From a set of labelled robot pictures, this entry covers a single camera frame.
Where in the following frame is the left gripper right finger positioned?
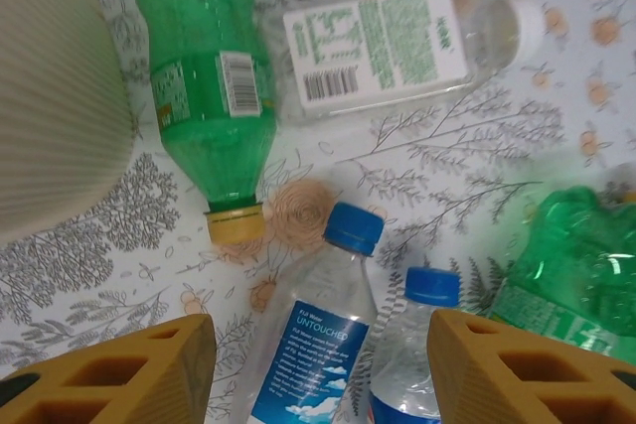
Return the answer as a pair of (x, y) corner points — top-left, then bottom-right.
(427, 308), (636, 424)

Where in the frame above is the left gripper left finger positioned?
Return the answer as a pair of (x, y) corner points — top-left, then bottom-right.
(0, 313), (218, 424)

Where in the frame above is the dark blue label water bottle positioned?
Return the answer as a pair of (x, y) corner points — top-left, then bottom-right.
(367, 265), (463, 424)

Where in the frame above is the light blue label water bottle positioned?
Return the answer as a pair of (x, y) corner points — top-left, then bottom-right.
(233, 201), (387, 424)

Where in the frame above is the green plastic bottle yellow cap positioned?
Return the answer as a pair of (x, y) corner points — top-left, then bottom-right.
(131, 0), (279, 246)
(484, 185), (636, 360)

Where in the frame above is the white green label square bottle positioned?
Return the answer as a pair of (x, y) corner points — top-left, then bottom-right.
(267, 0), (546, 122)

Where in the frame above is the beige bin with pink liner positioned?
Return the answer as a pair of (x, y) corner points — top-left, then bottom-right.
(0, 0), (135, 246)

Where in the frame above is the floral patterned tablecloth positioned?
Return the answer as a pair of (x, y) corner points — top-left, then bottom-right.
(0, 0), (636, 424)

